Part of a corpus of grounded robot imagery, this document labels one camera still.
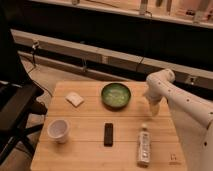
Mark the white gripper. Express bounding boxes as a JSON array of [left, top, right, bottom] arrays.
[[144, 88, 163, 116]]

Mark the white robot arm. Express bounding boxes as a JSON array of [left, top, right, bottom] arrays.
[[144, 69, 213, 171]]

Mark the green ceramic bowl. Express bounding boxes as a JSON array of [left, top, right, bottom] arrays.
[[101, 83, 131, 109]]

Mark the white plastic bottle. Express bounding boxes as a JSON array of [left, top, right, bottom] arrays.
[[137, 124, 150, 167]]

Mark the black rectangular bar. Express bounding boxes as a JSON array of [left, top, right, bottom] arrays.
[[104, 123, 113, 147]]

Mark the wooden table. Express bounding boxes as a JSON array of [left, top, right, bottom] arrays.
[[31, 81, 187, 171]]

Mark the black chair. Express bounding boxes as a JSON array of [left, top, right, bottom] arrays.
[[0, 19, 47, 165]]

